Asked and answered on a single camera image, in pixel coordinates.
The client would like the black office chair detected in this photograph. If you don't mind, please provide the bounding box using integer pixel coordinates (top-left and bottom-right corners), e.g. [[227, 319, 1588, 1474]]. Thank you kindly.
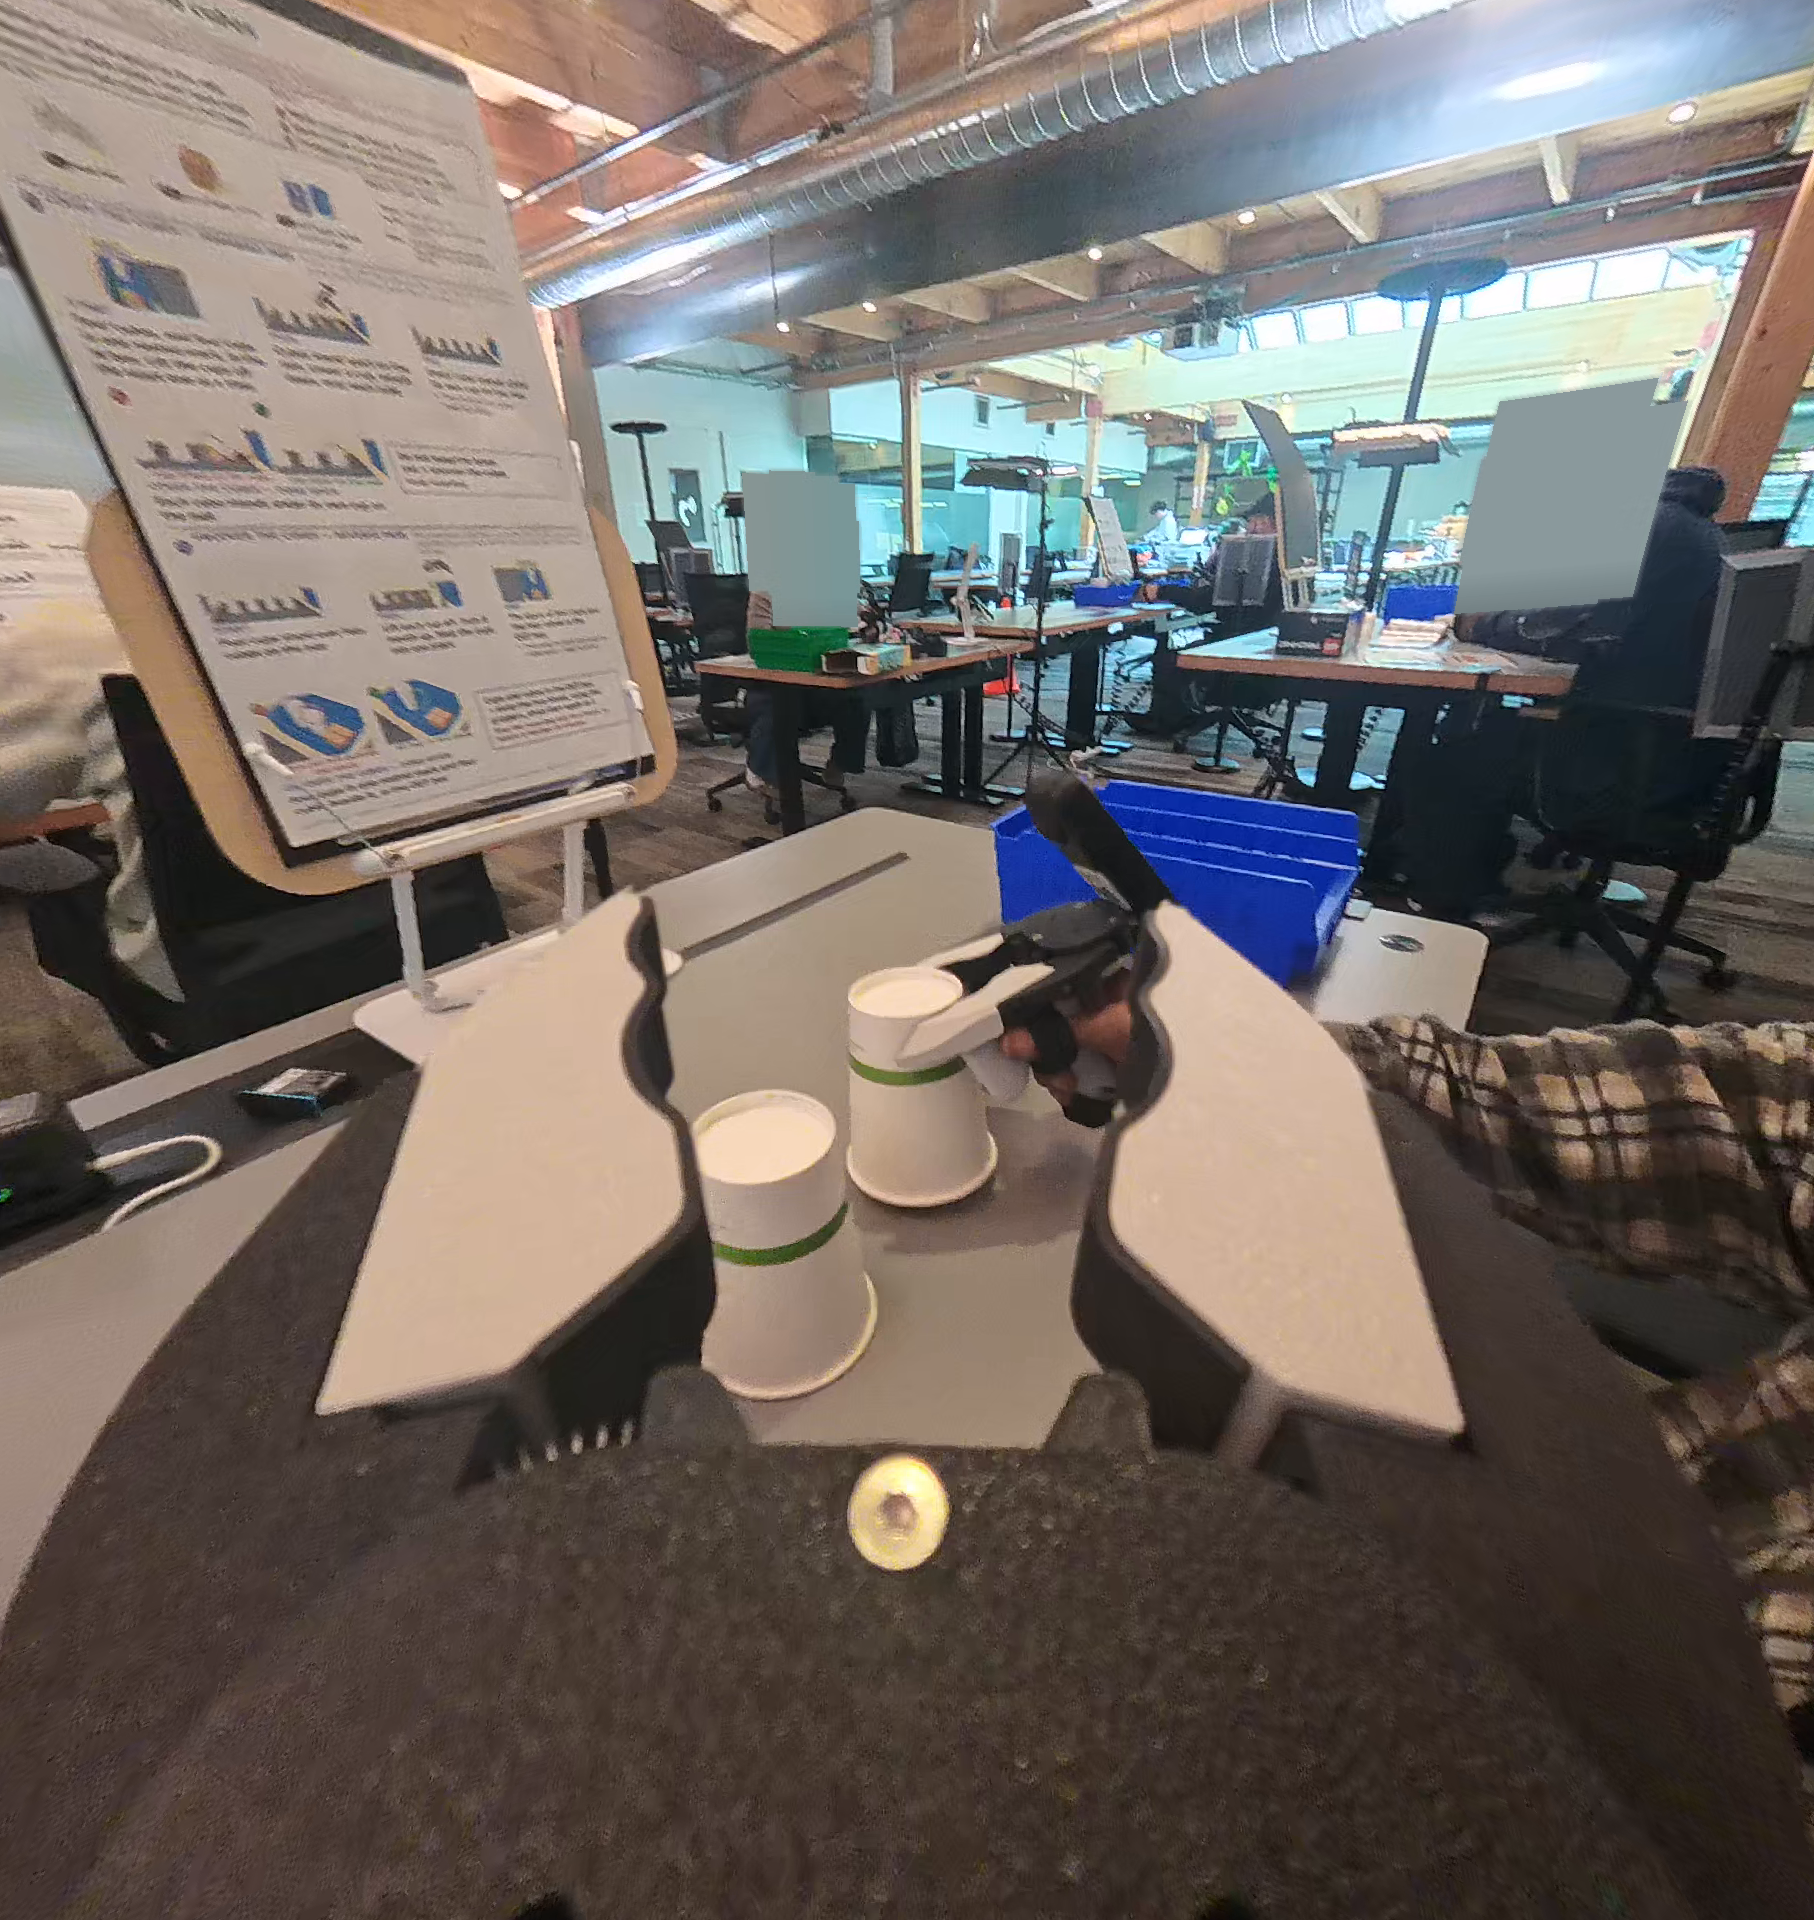
[[1493, 703, 1792, 1024], [24, 673, 514, 1070]]

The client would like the wooden desk with black legs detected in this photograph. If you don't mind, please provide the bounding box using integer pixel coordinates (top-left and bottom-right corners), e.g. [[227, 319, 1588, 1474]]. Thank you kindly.
[[1174, 627, 1580, 890], [694, 636, 1031, 837], [895, 597, 1174, 753]]

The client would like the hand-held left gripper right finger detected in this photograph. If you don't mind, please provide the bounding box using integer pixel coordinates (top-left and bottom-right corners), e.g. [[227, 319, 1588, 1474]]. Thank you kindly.
[[1074, 905, 1468, 1469]]

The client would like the black device with green display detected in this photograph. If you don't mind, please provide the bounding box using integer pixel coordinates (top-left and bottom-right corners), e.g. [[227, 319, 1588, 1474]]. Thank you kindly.
[[0, 1092, 110, 1267]]

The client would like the black pole with round top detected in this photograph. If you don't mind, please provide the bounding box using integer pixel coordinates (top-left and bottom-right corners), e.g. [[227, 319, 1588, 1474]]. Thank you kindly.
[[1363, 255, 1509, 604]]

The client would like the white charging cable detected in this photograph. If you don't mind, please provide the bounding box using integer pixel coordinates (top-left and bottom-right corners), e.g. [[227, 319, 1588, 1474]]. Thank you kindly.
[[92, 1131, 227, 1234]]

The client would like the white paper cup green band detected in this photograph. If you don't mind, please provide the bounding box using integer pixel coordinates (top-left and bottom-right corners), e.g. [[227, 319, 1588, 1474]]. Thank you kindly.
[[844, 967, 1002, 1209], [692, 1092, 880, 1401]]

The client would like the wooden board with instruction sheet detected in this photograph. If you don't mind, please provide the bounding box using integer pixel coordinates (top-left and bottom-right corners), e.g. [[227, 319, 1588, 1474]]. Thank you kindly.
[[0, 0, 681, 899]]

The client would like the small black box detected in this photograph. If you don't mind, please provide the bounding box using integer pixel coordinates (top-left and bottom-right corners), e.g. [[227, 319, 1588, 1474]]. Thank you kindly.
[[236, 1065, 356, 1125]]

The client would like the person's right hand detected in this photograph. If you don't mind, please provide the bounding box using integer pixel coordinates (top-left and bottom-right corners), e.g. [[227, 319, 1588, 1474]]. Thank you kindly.
[[999, 1001, 1136, 1076]]

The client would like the grey panel on stand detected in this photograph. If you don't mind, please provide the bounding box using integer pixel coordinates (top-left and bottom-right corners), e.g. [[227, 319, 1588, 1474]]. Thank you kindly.
[[1693, 543, 1814, 748]]

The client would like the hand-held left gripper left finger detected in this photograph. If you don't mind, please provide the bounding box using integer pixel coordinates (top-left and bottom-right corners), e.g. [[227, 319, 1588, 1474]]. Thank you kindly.
[[318, 890, 716, 1418]]

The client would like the black light stand with softbox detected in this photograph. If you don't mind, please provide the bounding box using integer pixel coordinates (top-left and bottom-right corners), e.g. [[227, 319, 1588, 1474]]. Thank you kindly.
[[961, 456, 1092, 800]]

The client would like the curved grey reflector panel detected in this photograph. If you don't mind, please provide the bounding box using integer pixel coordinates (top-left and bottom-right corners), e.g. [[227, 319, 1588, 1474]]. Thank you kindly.
[[1241, 399, 1330, 575]]

